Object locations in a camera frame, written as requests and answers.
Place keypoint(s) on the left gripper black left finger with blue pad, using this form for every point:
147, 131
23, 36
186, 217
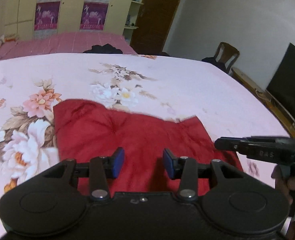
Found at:
98, 170

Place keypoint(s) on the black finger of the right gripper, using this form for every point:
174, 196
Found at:
231, 144

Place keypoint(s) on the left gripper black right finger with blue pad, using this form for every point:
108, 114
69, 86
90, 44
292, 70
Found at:
189, 172

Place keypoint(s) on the red padded jacket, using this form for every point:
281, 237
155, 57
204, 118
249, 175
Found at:
86, 129

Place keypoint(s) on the black clothing on bed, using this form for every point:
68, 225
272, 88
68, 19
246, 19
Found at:
105, 49

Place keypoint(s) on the person's right hand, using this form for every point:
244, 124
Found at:
283, 185

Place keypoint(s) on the wooden tv bench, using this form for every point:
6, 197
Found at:
267, 100

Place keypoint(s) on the white floral bed sheet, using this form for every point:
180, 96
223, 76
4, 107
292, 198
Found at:
167, 88

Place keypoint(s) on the black television screen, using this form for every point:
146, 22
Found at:
282, 85

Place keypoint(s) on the wooden chair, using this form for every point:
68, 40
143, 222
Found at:
226, 55

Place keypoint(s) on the pink striped bed cover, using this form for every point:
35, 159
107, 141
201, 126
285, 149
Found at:
76, 42

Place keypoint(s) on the purple poster lower right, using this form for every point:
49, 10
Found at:
93, 16

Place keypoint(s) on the purple poster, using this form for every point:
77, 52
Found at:
93, 16
46, 15

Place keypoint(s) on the dark brown door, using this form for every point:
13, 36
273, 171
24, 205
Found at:
154, 21

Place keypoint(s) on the purple poster lower left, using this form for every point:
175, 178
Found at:
46, 15

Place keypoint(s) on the cream wardrobe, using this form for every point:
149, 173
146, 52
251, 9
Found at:
18, 17

